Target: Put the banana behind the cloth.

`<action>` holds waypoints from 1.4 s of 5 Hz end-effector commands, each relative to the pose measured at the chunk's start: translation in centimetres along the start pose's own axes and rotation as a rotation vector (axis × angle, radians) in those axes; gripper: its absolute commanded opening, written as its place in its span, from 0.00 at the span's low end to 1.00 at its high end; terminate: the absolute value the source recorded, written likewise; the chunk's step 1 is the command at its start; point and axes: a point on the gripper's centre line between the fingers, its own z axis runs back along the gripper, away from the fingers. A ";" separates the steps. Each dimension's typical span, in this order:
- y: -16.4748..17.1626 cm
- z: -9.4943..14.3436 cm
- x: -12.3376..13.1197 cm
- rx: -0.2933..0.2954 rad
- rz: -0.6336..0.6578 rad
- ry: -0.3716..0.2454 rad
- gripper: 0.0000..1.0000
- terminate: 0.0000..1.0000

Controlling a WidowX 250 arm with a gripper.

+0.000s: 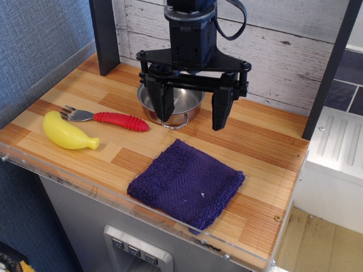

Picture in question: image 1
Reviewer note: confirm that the white ridged appliance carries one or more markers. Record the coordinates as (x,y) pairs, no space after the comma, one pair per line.
(330,183)

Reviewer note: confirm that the yellow black object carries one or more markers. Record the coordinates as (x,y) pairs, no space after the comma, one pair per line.
(14,263)

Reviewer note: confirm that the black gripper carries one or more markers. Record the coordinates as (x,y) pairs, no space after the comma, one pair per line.
(194,62)

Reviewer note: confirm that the black post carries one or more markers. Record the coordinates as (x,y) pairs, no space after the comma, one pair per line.
(350,38)
(105,35)

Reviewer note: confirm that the purple folded cloth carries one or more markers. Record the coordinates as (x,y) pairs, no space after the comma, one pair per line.
(188,185)

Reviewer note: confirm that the small steel pot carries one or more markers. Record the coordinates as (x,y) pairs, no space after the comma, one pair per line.
(187,105)

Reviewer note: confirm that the red handled metal fork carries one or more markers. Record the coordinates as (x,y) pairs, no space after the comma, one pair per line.
(125,121)

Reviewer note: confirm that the grey cabinet control panel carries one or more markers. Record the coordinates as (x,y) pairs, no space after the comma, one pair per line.
(130,253)

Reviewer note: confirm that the black right post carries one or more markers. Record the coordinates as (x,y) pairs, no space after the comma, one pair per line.
(350,38)

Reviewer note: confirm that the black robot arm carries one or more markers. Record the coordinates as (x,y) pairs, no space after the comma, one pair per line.
(190,10)

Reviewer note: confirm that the yellow toy banana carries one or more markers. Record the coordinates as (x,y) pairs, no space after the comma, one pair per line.
(65,134)

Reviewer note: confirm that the black left post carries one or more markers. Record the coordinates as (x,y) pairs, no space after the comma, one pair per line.
(105,35)

